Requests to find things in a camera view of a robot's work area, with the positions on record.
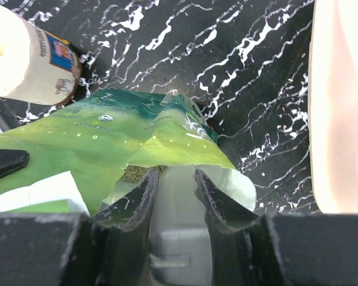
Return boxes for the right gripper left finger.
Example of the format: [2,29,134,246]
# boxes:
[58,168,159,285]

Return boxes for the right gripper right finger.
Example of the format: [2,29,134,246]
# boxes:
[195,169,289,285]

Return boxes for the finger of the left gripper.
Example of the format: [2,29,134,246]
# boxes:
[0,149,29,179]

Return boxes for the green litter bag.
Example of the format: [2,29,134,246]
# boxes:
[0,89,256,215]

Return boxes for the beige litter box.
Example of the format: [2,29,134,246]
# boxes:
[308,1,358,213]

